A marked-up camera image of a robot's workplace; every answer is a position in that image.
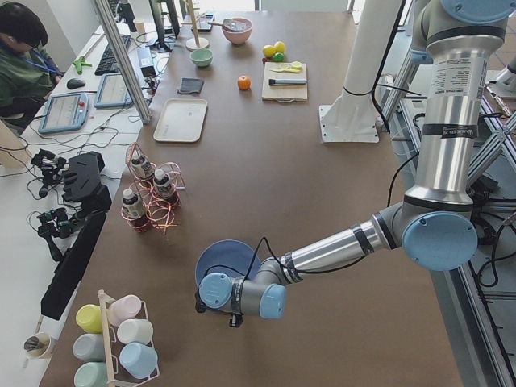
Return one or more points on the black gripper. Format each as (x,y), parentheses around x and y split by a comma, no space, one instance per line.
(198,305)

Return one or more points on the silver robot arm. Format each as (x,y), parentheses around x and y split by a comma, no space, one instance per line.
(432,223)

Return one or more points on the blue round plate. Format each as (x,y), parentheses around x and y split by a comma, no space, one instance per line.
(229,256)

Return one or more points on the white cup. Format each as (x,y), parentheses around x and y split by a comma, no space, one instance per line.
(135,330)

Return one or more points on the pale pink cup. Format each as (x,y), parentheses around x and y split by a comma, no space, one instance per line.
(123,309)

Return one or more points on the light blue cup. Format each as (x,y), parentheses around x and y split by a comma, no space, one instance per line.
(138,359)

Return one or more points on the yellow cup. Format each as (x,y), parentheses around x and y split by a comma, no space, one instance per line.
(89,319)

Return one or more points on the grey cup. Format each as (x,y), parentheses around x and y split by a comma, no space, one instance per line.
(89,347)

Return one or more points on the tea bottle front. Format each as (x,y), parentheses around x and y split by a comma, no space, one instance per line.
(134,209)

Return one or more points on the tea bottle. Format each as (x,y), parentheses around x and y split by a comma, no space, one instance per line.
(164,187)
(134,209)
(141,166)

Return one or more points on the pale green cup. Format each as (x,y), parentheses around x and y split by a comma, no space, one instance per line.
(91,374)

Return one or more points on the tea bottle middle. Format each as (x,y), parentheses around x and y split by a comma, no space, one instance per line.
(164,187)

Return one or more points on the tea bottle back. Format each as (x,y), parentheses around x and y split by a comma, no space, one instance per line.
(141,166)

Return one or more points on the paper cup with items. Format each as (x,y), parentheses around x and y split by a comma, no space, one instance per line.
(39,346)

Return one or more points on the beige plastic tray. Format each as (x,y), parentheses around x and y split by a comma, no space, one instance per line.
(181,121)

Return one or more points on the dark grey folded cloth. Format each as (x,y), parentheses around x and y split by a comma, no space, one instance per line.
(191,86)

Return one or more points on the orange fruit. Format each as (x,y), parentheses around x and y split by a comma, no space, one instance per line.
(244,82)

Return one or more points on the far teach pendant tablet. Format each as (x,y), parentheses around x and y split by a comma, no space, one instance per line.
(112,93)

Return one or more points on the teach pendant tablet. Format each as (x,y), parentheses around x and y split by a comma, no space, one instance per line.
(66,112)
(112,93)

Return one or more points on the near teach pendant tablet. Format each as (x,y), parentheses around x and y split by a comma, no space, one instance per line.
(66,112)

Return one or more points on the wooden cutting board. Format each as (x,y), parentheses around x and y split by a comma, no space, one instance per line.
(292,93)

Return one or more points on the green bowl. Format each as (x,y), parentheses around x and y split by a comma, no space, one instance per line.
(201,57)

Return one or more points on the black computer mouse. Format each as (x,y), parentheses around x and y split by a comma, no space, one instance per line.
(75,83)

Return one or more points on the black keyboard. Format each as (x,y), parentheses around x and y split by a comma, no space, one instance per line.
(107,63)

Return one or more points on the green lime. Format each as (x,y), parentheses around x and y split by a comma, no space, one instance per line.
(278,57)

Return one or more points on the wooden cup tree stand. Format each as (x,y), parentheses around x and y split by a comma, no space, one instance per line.
(197,42)

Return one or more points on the pink bowl with ice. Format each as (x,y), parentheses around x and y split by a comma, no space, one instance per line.
(237,30)

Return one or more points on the person in green jacket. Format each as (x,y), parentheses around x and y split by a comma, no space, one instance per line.
(28,73)

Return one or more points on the white wire cup rack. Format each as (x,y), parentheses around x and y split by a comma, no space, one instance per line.
(116,374)

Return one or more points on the copper wire bottle rack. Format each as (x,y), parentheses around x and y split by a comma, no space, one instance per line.
(160,213)

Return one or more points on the black handled knife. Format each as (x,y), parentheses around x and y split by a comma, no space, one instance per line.
(288,82)

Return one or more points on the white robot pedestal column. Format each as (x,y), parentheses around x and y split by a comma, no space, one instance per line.
(352,116)

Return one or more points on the aluminium frame post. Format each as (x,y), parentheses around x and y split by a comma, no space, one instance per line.
(111,31)

